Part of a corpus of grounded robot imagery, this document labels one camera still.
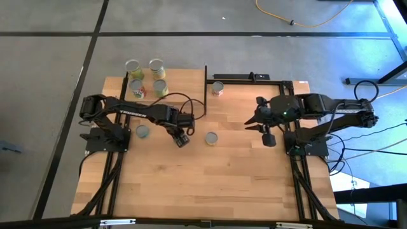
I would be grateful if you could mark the yellow green mushroom short can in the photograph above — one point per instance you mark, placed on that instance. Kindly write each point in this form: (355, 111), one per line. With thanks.
(211, 138)

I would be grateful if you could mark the black aluminium table frame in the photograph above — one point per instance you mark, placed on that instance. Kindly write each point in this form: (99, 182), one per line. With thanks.
(270, 82)

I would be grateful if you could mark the green can with orange segments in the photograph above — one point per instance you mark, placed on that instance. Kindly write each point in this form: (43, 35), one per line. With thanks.
(132, 65)

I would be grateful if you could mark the black stand leg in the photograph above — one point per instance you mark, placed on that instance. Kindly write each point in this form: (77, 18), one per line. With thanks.
(353, 81)

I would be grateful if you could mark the silver frame bracket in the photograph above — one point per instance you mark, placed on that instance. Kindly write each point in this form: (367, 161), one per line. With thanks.
(117, 222)
(294, 225)

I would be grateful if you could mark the green yellow tall can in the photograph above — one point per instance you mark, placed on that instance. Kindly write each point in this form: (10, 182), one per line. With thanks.
(160, 85)

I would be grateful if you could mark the black diagonal stand beam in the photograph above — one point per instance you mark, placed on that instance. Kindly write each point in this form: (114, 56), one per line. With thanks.
(391, 31)

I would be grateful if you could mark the teal short can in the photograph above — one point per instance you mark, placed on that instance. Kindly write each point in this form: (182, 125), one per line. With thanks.
(142, 131)

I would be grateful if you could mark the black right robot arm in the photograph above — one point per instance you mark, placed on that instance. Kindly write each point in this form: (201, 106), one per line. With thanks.
(318, 105)

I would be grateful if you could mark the pink short can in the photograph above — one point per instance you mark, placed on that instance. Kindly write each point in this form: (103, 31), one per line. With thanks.
(217, 87)

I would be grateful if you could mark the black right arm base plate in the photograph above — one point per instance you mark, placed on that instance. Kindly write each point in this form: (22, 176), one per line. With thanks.
(318, 150)

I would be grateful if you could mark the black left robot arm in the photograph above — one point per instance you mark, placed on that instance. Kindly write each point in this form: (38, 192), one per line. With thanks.
(133, 112)

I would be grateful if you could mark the black rig frame beam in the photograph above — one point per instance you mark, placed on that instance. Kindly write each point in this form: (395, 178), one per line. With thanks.
(47, 222)

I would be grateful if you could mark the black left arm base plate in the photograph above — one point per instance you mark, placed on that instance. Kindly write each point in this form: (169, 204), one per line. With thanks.
(108, 145)

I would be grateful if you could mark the yellow green carrots can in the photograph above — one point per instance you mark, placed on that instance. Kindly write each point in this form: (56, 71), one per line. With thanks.
(156, 65)

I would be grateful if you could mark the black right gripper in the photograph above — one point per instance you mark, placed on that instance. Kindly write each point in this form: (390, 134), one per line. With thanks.
(265, 114)

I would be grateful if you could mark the wooden shelf board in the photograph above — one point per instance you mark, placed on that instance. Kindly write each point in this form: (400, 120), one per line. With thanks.
(187, 86)

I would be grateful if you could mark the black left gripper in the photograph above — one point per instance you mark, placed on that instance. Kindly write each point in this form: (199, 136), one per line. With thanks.
(173, 124)

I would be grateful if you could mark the white floor sheet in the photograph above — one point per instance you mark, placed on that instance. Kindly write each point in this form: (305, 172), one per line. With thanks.
(343, 187)

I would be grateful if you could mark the pink mixed fruit can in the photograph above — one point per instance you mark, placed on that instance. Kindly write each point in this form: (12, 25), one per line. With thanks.
(136, 85)

